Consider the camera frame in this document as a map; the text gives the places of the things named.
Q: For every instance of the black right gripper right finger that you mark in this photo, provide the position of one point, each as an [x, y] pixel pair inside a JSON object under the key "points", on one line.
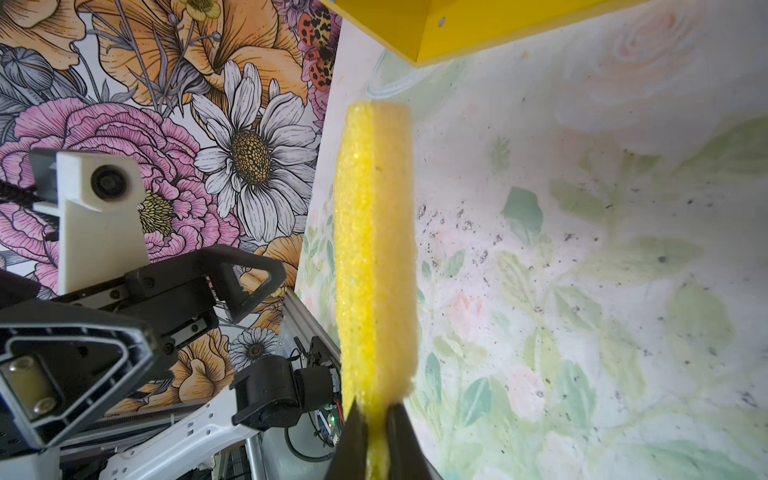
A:
{"points": [[407, 461]]}

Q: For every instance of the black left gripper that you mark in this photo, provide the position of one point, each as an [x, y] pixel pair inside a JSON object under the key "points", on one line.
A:
{"points": [[64, 364]]}

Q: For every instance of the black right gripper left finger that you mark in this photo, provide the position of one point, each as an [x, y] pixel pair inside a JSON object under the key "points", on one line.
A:
{"points": [[349, 461]]}

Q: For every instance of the bright yellow sponge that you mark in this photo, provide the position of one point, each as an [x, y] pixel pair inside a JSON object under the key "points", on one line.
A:
{"points": [[375, 269]]}

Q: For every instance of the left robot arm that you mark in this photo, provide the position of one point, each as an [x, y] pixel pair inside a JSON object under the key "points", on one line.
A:
{"points": [[66, 361]]}

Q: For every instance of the yellow shelf with coloured boards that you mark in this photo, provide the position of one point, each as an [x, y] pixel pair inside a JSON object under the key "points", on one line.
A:
{"points": [[427, 32]]}

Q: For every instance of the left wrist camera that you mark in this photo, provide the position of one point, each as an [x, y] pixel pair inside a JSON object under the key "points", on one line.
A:
{"points": [[95, 197]]}

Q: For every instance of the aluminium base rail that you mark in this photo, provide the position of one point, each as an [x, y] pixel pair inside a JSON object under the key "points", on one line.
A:
{"points": [[279, 418]]}

